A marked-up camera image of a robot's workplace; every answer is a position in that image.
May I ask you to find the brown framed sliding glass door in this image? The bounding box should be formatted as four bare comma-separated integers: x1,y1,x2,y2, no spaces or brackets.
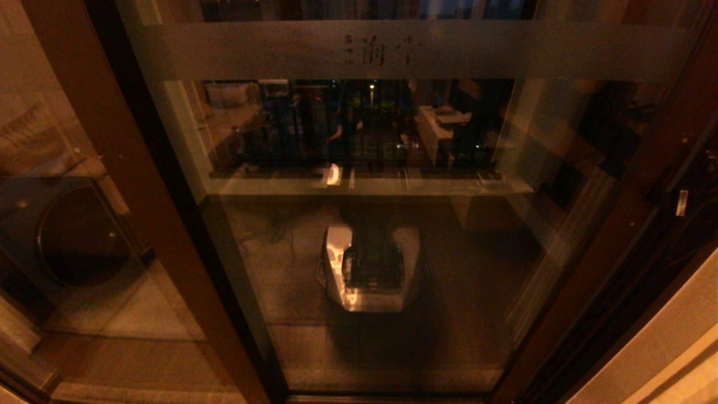
115,0,718,404

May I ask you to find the dark brown door jamb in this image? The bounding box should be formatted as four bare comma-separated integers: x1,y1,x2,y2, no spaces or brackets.
522,129,718,404

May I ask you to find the long black metal balcony railing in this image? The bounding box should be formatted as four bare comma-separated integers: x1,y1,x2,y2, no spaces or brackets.
205,79,514,169

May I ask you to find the brown framed fixed glass panel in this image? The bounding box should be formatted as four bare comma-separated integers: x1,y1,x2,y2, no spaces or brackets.
0,0,287,404

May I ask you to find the grey front-loading washing machine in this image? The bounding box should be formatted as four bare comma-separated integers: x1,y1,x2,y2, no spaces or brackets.
0,157,152,306

